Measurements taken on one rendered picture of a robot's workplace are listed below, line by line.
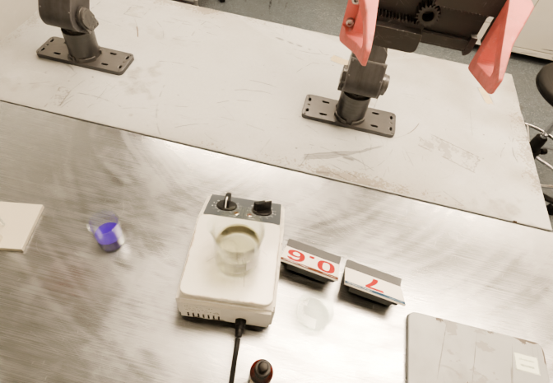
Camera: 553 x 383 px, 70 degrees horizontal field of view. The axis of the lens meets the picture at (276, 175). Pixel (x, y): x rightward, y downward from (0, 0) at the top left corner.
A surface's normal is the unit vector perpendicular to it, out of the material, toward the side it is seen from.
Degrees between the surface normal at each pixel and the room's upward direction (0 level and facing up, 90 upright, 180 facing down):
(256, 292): 0
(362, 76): 60
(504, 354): 0
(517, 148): 0
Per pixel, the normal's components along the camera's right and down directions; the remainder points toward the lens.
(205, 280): 0.11, -0.61
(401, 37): -0.22, 0.76
